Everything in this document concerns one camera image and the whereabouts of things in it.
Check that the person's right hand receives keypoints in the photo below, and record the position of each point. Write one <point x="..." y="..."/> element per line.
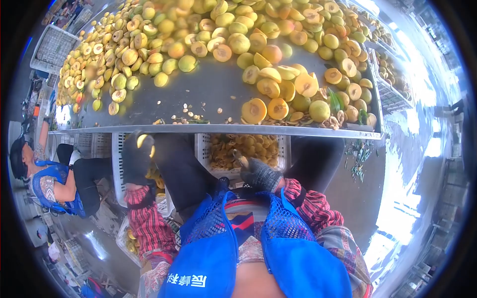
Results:
<point x="262" y="175"/>

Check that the person's left hand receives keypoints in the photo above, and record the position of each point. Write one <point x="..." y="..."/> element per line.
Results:
<point x="134" y="164"/>

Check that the person's right fingers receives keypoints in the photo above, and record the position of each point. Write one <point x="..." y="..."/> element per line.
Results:
<point x="249" y="170"/>

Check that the person's left fingers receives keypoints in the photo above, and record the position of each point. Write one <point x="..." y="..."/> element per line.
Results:
<point x="129" y="143"/>

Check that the yellow peach half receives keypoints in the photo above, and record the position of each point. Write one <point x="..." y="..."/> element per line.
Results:
<point x="142" y="140"/>

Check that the small pitting knife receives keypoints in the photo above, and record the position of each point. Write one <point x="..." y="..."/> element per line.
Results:
<point x="240" y="159"/>

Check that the white crate of pitted halves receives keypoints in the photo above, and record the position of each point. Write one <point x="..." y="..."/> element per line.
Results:
<point x="242" y="149"/>

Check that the white plastic crate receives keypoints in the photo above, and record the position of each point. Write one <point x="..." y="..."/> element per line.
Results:
<point x="118" y="167"/>

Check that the black wrist band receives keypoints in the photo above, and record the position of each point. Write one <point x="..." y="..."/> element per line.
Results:
<point x="300" y="196"/>
<point x="143" y="204"/>

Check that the scattered peach pits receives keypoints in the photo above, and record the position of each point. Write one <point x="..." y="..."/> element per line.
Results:
<point x="186" y="113"/>

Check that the person's body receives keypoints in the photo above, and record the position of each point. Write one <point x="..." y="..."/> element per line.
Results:
<point x="294" y="260"/>

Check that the green leaves on floor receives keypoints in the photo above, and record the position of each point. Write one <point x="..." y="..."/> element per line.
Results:
<point x="358" y="158"/>

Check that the green peach leaf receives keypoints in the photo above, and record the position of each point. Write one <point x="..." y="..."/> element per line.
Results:
<point x="334" y="100"/>

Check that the empty white mesh crate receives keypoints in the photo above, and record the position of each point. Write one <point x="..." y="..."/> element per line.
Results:
<point x="52" y="48"/>

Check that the pile of yellow peaches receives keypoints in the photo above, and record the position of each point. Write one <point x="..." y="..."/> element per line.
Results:
<point x="238" y="41"/>

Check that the white crate of whole peaches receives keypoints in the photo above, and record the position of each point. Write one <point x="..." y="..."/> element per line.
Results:
<point x="391" y="82"/>

